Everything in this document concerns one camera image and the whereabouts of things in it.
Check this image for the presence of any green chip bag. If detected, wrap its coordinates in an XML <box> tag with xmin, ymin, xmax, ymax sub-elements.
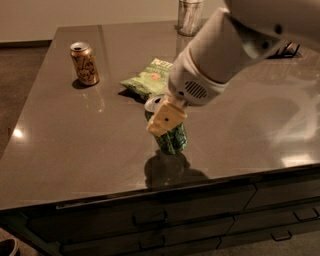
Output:
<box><xmin>120</xmin><ymin>58</ymin><xmax>173</xmax><ymax>100</ymax></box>

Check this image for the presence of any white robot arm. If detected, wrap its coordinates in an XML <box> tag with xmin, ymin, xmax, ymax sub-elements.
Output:
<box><xmin>147</xmin><ymin>0</ymin><xmax>320</xmax><ymax>136</ymax></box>

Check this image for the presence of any green soda can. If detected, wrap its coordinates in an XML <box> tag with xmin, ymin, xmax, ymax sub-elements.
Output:
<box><xmin>144</xmin><ymin>95</ymin><xmax>187</xmax><ymax>155</ymax></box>

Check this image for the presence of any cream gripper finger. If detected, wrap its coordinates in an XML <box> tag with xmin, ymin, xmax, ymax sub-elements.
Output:
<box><xmin>147</xmin><ymin>101</ymin><xmax>187</xmax><ymax>137</ymax></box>

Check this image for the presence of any middle right drawer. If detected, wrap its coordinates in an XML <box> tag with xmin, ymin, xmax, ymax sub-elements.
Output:
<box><xmin>228</xmin><ymin>205</ymin><xmax>320</xmax><ymax>234</ymax></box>

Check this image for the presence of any upper left drawer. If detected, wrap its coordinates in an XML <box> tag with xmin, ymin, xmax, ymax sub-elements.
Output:
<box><xmin>28</xmin><ymin>185</ymin><xmax>255</xmax><ymax>244</ymax></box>

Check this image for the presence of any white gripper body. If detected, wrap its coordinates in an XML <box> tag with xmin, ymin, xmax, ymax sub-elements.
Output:
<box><xmin>168</xmin><ymin>49</ymin><xmax>230</xmax><ymax>106</ymax></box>

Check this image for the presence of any drawer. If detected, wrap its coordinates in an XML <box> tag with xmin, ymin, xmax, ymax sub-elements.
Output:
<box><xmin>61</xmin><ymin>217</ymin><xmax>234</xmax><ymax>256</ymax></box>
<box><xmin>28</xmin><ymin>185</ymin><xmax>255</xmax><ymax>244</ymax></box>
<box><xmin>246</xmin><ymin>176</ymin><xmax>320</xmax><ymax>209</ymax></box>
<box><xmin>228</xmin><ymin>205</ymin><xmax>320</xmax><ymax>234</ymax></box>

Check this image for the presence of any black wire basket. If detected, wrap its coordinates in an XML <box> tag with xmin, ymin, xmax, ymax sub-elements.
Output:
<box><xmin>269</xmin><ymin>42</ymin><xmax>301</xmax><ymax>59</ymax></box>

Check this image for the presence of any lower left drawer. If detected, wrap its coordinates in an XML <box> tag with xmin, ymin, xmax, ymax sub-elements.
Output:
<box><xmin>61</xmin><ymin>217</ymin><xmax>234</xmax><ymax>256</ymax></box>

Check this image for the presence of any orange soda can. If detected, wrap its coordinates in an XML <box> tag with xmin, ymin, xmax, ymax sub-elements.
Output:
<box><xmin>70</xmin><ymin>41</ymin><xmax>99</xmax><ymax>86</ymax></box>

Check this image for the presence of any clear glass jar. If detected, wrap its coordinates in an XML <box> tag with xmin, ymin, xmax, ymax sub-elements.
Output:
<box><xmin>177</xmin><ymin>0</ymin><xmax>204</xmax><ymax>36</ymax></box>

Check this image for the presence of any upper right drawer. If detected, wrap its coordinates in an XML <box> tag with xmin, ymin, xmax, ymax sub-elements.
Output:
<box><xmin>246</xmin><ymin>176</ymin><xmax>320</xmax><ymax>209</ymax></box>

